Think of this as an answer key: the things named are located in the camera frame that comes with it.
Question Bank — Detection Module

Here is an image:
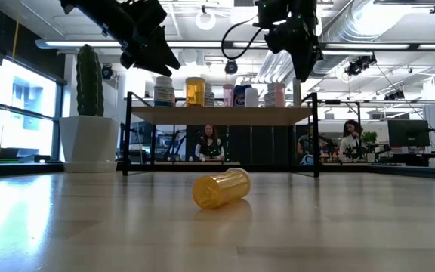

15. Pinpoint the green cactus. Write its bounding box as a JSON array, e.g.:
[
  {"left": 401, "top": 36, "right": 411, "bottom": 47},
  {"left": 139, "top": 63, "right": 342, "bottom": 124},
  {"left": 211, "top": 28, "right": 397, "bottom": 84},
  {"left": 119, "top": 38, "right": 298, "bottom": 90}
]
[{"left": 75, "top": 43, "right": 105, "bottom": 117}]

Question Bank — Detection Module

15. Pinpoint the wooden shelf black frame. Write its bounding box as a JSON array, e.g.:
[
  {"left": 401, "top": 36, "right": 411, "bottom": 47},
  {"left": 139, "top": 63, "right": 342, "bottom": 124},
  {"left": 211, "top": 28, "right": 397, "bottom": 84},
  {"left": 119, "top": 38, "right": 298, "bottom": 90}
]
[{"left": 122, "top": 91, "right": 321, "bottom": 178}]

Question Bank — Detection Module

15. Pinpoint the silver ventilation duct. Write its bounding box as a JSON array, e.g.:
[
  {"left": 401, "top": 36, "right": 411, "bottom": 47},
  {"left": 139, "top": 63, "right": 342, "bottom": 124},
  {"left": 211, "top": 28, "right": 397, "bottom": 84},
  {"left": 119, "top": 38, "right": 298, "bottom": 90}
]
[{"left": 311, "top": 0, "right": 435, "bottom": 75}]

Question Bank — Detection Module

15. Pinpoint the white bottle grey label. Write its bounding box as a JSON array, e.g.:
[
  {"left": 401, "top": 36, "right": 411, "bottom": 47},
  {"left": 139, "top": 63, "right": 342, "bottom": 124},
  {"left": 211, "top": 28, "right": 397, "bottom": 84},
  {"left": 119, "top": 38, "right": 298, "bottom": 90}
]
[{"left": 153, "top": 76, "right": 175, "bottom": 108}]

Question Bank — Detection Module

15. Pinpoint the small plain white bottle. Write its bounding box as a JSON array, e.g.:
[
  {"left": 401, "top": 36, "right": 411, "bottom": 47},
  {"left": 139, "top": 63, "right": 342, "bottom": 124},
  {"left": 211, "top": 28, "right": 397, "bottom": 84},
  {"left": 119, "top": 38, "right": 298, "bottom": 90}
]
[{"left": 244, "top": 87, "right": 259, "bottom": 108}]

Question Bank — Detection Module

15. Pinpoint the small green potted plant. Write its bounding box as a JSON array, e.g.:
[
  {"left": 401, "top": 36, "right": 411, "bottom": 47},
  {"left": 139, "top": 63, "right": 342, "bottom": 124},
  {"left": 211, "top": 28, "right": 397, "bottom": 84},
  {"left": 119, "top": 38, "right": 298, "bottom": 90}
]
[{"left": 360, "top": 131, "right": 379, "bottom": 152}]

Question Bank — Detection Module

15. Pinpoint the black computer monitor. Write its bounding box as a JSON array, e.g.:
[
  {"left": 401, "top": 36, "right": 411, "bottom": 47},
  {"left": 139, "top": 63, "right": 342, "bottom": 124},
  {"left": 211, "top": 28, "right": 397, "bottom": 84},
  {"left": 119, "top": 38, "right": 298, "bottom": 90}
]
[{"left": 387, "top": 119, "right": 431, "bottom": 148}]

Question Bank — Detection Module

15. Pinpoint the white plant pot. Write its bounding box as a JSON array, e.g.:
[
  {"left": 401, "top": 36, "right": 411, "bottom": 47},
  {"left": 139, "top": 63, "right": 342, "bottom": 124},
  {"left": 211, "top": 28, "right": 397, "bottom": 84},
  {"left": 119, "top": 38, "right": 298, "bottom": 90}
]
[{"left": 58, "top": 115, "right": 120, "bottom": 174}]

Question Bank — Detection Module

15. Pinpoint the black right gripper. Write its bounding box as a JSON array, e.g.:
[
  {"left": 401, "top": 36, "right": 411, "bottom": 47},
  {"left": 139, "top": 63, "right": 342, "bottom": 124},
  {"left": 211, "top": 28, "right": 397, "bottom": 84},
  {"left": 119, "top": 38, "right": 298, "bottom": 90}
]
[{"left": 253, "top": 0, "right": 324, "bottom": 82}]

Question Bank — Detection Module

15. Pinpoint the black aluminium station frame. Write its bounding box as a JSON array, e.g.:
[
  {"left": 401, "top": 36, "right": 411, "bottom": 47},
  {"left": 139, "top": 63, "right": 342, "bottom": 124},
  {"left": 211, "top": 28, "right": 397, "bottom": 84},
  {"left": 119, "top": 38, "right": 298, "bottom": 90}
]
[{"left": 0, "top": 161, "right": 435, "bottom": 181}]

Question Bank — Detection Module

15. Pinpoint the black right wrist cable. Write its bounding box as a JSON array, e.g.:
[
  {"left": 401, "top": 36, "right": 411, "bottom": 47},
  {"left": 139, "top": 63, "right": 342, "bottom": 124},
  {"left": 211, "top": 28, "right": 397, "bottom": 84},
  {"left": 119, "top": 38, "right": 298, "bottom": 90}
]
[{"left": 220, "top": 17, "right": 267, "bottom": 61}]

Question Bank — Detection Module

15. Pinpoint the black spotlight cluster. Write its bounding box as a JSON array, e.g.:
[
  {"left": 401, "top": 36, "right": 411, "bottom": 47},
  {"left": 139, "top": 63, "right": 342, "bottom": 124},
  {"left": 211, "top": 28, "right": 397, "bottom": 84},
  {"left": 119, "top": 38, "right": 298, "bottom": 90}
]
[{"left": 344, "top": 54, "right": 378, "bottom": 76}]

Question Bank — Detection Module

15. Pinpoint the large orange bottle white cap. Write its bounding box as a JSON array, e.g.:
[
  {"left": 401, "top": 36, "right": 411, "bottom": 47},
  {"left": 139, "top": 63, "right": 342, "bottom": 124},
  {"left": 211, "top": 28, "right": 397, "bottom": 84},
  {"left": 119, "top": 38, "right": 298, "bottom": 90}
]
[{"left": 185, "top": 76, "right": 206, "bottom": 108}]

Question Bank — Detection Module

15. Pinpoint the large window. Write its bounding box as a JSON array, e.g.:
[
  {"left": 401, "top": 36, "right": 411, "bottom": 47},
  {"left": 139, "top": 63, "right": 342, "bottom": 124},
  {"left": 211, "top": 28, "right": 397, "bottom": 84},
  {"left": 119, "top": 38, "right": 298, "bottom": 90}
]
[{"left": 0, "top": 56, "right": 66, "bottom": 163}]

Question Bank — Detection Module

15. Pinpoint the white ring lamp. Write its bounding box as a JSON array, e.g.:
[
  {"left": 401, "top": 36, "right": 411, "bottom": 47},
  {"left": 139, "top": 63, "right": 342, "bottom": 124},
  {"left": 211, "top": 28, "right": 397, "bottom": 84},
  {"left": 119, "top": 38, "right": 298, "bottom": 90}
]
[{"left": 195, "top": 9, "right": 218, "bottom": 32}]

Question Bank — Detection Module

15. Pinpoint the blue lidded jar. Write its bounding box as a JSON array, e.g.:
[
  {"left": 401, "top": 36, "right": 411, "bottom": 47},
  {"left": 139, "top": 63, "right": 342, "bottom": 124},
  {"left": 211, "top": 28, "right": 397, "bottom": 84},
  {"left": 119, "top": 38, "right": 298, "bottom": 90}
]
[{"left": 233, "top": 83, "right": 252, "bottom": 108}]

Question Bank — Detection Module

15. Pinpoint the person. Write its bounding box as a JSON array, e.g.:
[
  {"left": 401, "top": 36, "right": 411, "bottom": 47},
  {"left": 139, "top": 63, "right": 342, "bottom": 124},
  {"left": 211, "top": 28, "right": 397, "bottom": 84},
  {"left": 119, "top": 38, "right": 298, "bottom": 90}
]
[
  {"left": 194, "top": 124, "right": 226, "bottom": 162},
  {"left": 296, "top": 126, "right": 319, "bottom": 166},
  {"left": 338, "top": 119, "right": 366, "bottom": 162}
]

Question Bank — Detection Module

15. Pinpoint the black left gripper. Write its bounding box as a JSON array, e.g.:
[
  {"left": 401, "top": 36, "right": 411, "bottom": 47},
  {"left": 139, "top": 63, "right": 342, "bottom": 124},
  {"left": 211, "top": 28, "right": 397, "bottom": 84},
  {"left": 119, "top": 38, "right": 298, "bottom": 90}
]
[{"left": 103, "top": 0, "right": 182, "bottom": 78}]

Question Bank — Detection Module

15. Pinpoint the long ceiling light strip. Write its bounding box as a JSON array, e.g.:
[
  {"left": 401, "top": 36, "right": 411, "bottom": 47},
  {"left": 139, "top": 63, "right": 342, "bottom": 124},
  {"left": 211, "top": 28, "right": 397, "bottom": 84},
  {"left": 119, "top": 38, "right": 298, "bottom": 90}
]
[{"left": 35, "top": 39, "right": 435, "bottom": 52}]

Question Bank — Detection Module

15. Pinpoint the small orange pill vial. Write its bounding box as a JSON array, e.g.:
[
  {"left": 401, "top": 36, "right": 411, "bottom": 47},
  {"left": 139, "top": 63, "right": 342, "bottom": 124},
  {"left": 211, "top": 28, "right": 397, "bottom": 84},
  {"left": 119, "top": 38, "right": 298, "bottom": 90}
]
[{"left": 192, "top": 167, "right": 252, "bottom": 211}]

